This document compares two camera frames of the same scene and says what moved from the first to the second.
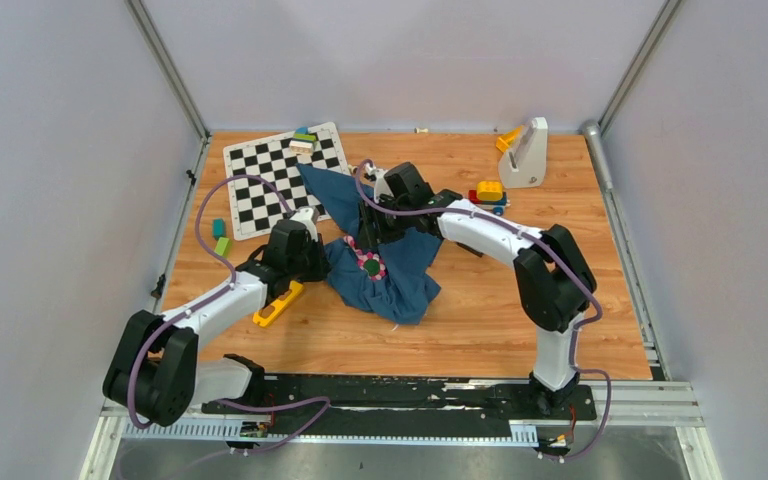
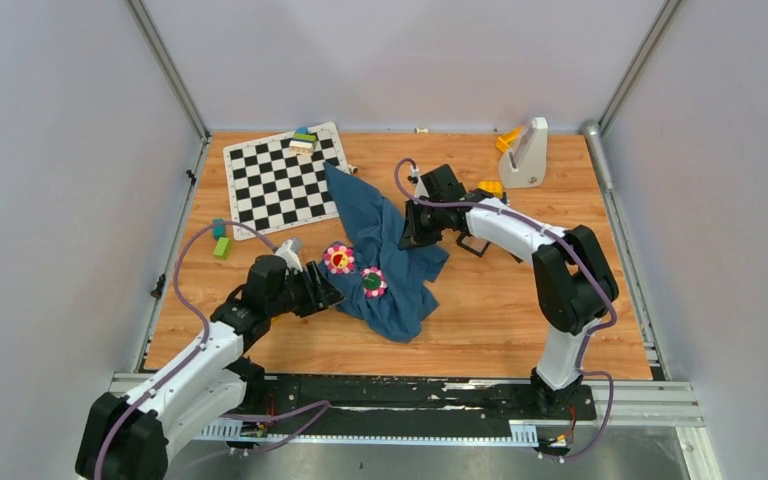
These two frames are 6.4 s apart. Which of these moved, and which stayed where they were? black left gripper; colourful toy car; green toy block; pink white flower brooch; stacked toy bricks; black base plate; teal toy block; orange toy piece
Moved: pink white flower brooch; black left gripper
Stayed: stacked toy bricks; colourful toy car; green toy block; orange toy piece; black base plate; teal toy block
